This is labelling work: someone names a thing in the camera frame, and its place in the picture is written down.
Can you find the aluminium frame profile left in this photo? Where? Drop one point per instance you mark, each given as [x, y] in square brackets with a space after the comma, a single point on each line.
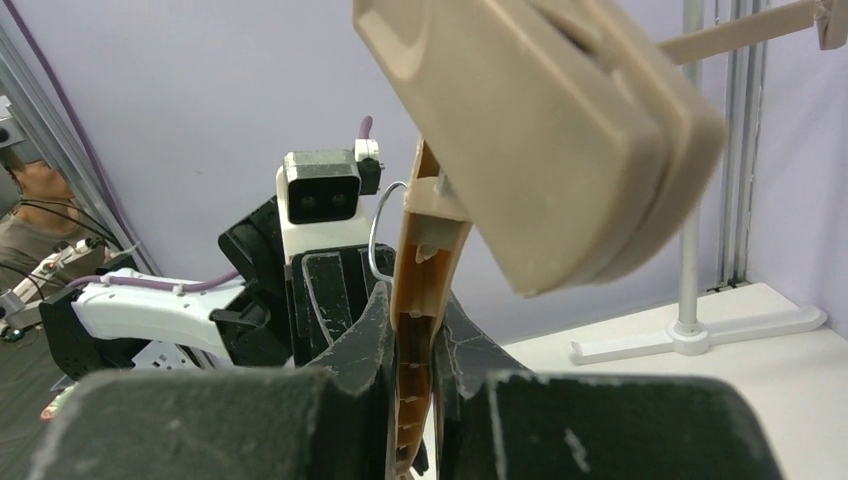
[743, 101]

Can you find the white clothes rack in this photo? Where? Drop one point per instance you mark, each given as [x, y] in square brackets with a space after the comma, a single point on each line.
[688, 335]

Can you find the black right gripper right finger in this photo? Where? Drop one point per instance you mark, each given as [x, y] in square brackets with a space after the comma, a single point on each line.
[497, 419]

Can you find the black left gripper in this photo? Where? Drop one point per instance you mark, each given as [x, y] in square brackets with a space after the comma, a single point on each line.
[322, 305]

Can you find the person in background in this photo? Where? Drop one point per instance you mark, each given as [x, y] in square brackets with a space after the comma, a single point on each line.
[47, 216]

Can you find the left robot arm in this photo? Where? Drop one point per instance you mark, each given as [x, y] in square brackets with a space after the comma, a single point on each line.
[124, 319]

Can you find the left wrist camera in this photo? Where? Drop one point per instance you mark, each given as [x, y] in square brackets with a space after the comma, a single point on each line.
[318, 197]

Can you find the beige clip hanger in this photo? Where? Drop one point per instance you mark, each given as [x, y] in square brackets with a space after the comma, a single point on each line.
[558, 129]
[828, 18]

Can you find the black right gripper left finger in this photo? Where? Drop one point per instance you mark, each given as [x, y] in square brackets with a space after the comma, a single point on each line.
[331, 419]

